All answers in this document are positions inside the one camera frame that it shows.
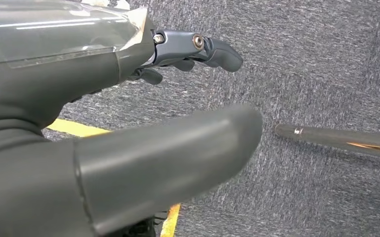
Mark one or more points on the stainless steel workbench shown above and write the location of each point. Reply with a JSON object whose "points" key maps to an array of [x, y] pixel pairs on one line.
{"points": [[340, 139]]}

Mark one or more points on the yellow floor tape square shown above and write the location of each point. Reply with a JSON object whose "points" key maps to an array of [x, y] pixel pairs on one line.
{"points": [[78, 128]]}

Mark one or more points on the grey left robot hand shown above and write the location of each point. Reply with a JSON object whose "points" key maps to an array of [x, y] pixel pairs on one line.
{"points": [[45, 65]]}

